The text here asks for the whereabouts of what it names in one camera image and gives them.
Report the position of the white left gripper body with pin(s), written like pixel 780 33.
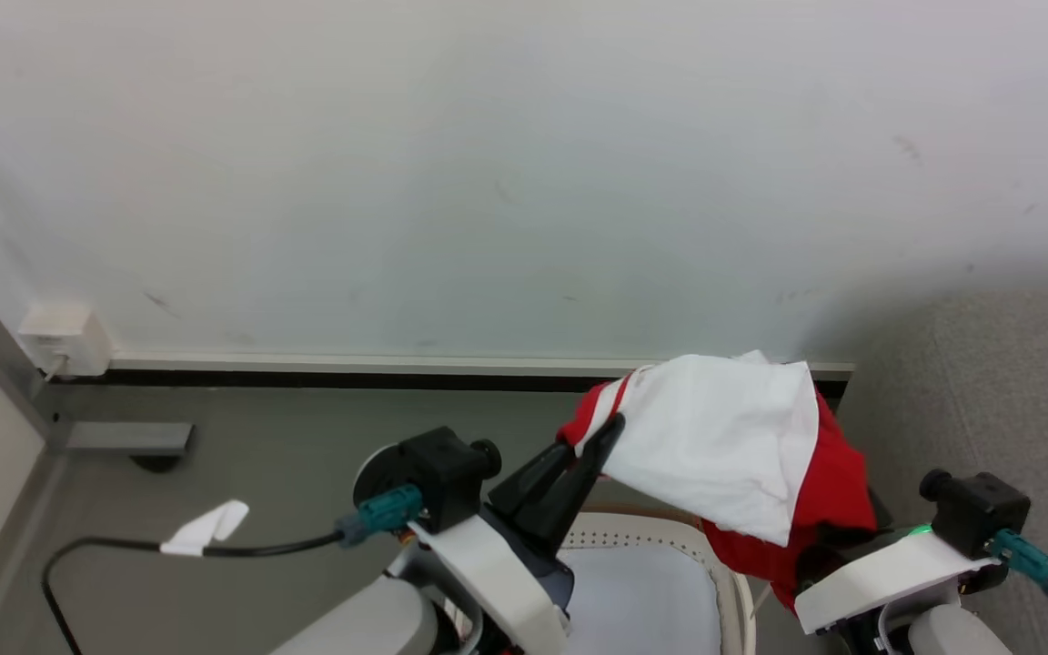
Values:
pixel 497 573

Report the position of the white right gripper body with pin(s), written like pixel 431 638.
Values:
pixel 888 578

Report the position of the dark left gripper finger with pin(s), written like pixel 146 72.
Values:
pixel 529 482
pixel 579 478

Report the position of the red and white garment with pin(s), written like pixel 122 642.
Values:
pixel 715 446

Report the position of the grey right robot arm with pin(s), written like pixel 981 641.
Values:
pixel 956 632

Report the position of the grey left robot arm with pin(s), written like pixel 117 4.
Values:
pixel 369 619

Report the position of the pale white cloth in basket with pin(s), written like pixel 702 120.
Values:
pixel 642 600

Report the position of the cream plastic laundry basket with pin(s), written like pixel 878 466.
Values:
pixel 735 591

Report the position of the grey sofa seat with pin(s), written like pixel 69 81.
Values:
pixel 988 391

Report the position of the white and black baseboard strip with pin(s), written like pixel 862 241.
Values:
pixel 378 371

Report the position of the black round floor pad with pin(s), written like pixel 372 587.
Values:
pixel 156 463

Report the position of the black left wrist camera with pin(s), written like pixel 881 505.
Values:
pixel 442 473

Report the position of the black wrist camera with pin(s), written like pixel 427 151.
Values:
pixel 979 509
pixel 442 473

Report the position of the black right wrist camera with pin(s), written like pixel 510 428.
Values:
pixel 979 509

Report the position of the teal left camera connector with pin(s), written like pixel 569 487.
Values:
pixel 383 512

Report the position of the teal camera connector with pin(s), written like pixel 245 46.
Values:
pixel 383 512
pixel 1029 559

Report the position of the teal right camera connector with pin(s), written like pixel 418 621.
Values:
pixel 1029 559

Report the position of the grey metal frame foot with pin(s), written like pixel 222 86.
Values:
pixel 128 438

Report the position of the white wall outlet box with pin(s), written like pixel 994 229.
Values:
pixel 65 341

